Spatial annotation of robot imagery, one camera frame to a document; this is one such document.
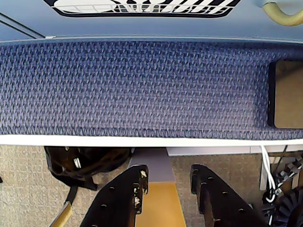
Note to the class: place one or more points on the tan wooden stick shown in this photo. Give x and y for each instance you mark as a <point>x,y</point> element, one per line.
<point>63,215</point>

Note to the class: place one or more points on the tan board with black edge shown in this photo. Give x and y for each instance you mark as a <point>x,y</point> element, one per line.
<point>288,94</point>

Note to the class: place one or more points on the black backpack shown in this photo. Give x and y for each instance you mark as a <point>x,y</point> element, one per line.
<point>94,160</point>

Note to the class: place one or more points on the yellow board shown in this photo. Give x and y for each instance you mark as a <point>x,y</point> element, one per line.
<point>161,205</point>

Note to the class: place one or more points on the blue toy kitchen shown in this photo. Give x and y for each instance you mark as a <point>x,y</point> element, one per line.
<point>14,33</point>

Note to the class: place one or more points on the blue woven fabric platform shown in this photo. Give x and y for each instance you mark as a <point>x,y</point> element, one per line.
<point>142,89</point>

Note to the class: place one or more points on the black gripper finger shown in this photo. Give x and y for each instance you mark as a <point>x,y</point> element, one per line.
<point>220,203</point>
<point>118,201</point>

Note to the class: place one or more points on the dishwasher door with sticker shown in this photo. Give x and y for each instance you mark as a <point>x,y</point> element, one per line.
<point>142,26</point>

